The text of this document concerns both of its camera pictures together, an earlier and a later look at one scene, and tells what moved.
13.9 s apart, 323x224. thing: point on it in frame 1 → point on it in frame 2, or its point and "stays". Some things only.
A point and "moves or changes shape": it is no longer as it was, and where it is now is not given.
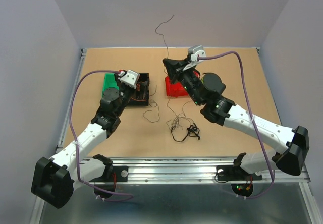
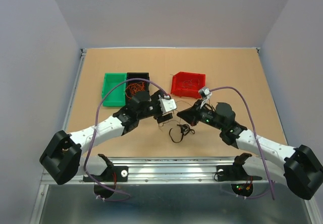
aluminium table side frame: (66, 117) stays
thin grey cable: (166, 53) moves or changes shape
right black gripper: (172, 65) → (192, 115)
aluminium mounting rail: (198, 171) stays
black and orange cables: (193, 131) → (184, 129)
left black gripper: (133, 90) → (154, 97)
